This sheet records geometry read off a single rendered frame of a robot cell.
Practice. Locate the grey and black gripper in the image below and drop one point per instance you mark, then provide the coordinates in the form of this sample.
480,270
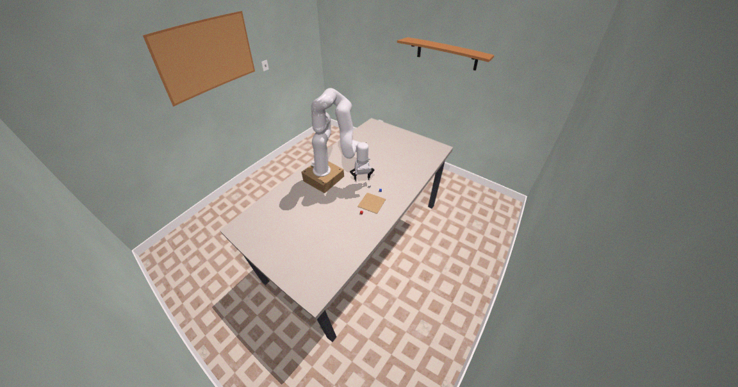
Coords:
355,169

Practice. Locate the tan square mat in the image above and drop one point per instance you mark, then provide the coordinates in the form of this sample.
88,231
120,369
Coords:
371,203

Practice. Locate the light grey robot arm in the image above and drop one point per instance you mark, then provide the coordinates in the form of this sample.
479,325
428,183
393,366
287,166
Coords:
322,127

